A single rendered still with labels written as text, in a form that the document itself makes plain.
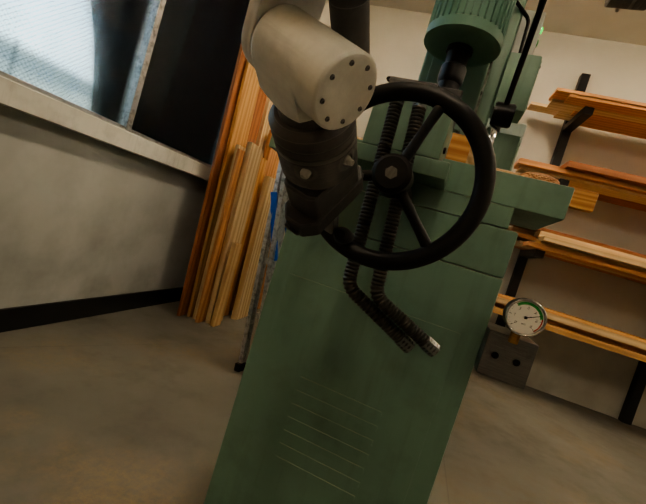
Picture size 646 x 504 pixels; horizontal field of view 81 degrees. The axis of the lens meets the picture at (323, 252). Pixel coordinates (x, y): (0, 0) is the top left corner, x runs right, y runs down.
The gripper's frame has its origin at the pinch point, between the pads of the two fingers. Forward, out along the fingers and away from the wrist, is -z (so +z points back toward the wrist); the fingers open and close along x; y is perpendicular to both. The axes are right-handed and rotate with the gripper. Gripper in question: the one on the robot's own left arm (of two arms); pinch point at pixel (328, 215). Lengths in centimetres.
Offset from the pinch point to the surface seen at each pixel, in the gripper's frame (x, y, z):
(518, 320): 12.6, -28.3, -19.9
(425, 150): 23.2, -1.4, -5.7
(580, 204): 47, -27, -26
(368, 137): 20.1, 8.5, -5.6
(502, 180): 32.1, -13.2, -13.7
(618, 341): 140, -97, -211
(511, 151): 61, -7, -33
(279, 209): 32, 65, -85
